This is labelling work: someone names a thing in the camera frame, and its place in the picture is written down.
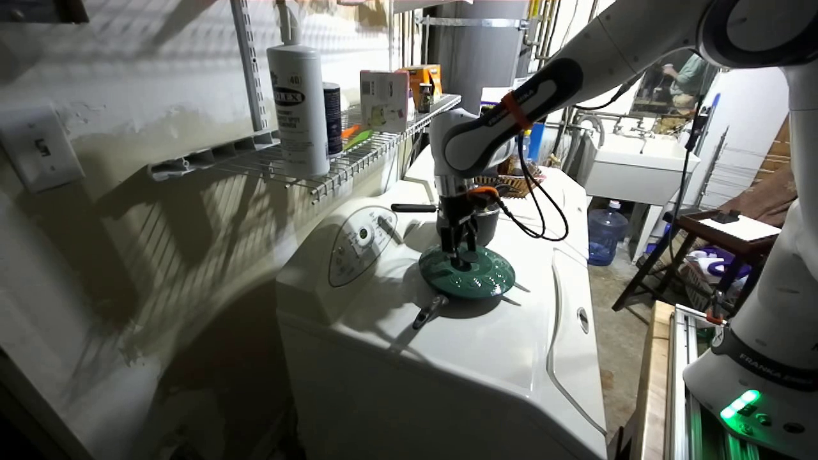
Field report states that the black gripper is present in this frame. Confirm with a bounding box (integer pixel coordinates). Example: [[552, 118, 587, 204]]
[[437, 195, 480, 254]]

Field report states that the green pan lid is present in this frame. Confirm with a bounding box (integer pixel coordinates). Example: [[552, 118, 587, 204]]
[[419, 249, 516, 302]]

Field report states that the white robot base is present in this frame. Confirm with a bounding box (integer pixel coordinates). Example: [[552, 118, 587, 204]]
[[684, 62, 818, 460]]

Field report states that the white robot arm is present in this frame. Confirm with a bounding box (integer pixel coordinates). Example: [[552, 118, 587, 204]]
[[441, 0, 818, 250]]

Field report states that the dark grey saucepan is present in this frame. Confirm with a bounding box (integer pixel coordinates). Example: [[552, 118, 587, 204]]
[[392, 203, 501, 246]]

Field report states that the blue water jug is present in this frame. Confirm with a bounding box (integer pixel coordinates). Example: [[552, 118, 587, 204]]
[[588, 199, 630, 267]]

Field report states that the dark can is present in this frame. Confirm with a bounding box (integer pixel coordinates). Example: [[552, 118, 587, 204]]
[[322, 83, 344, 153]]

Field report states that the left white washing machine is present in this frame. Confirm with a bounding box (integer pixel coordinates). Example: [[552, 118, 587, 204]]
[[276, 175, 607, 460]]

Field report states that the white spray can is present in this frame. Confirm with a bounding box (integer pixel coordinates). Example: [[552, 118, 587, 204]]
[[267, 47, 330, 179]]

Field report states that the white wire shelf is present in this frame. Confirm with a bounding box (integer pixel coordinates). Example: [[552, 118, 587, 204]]
[[146, 95, 460, 190]]

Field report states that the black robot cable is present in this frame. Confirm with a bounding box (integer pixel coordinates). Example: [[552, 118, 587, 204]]
[[477, 48, 685, 246]]

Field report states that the wall light switch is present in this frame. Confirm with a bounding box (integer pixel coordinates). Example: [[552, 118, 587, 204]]
[[0, 118, 86, 191]]

